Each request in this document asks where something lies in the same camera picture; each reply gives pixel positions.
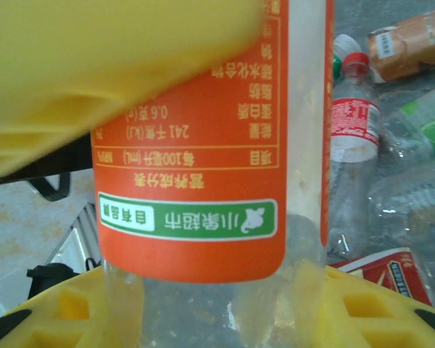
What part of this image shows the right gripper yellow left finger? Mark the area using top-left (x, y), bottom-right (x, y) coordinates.
top-left (0, 266), bottom-right (108, 348)

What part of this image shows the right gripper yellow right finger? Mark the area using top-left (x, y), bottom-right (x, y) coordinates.
top-left (320, 266), bottom-right (435, 348)

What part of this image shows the red paper carton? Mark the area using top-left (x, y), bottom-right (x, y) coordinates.
top-left (335, 247), bottom-right (435, 309)

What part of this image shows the clear plastic bottle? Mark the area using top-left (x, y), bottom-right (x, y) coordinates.
top-left (365, 159), bottom-right (435, 305)

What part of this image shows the orange label plastic bottle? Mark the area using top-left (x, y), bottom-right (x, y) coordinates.
top-left (90, 0), bottom-right (336, 348)

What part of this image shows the black clamp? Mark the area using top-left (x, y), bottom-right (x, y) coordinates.
top-left (27, 262), bottom-right (104, 291)

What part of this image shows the white perforated metal plate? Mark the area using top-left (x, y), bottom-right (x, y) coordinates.
top-left (0, 231), bottom-right (95, 316)

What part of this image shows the clear bottle red cap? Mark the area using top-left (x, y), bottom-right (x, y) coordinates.
top-left (326, 51), bottom-right (384, 257)

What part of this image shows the brown coffee drink bottle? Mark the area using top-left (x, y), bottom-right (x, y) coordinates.
top-left (368, 5), bottom-right (435, 85)

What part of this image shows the black cable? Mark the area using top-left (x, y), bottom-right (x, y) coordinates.
top-left (30, 172), bottom-right (73, 202)

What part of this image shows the aluminium frame rail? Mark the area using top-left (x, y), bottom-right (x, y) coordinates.
top-left (46, 202), bottom-right (99, 270)

